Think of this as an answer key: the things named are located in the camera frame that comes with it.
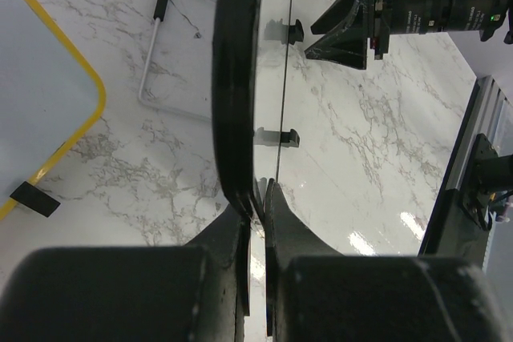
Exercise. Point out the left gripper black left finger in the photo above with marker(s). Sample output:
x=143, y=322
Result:
x=221, y=297

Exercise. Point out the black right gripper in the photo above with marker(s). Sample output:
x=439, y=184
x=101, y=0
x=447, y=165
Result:
x=349, y=31

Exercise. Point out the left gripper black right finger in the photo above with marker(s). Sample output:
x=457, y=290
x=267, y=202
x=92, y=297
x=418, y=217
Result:
x=298, y=267

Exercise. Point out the black-framed whiteboard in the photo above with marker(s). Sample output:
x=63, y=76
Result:
x=234, y=68

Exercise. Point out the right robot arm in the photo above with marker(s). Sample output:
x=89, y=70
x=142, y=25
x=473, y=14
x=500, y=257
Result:
x=437, y=16

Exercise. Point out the black whiteboard foot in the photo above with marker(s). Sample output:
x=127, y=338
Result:
x=33, y=198

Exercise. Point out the yellow-framed whiteboard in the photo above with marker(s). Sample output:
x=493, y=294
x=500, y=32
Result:
x=50, y=95

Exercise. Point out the black stand foot of black board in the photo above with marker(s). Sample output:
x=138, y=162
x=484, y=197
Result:
x=295, y=33

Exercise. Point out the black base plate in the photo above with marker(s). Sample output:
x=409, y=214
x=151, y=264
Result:
x=478, y=178

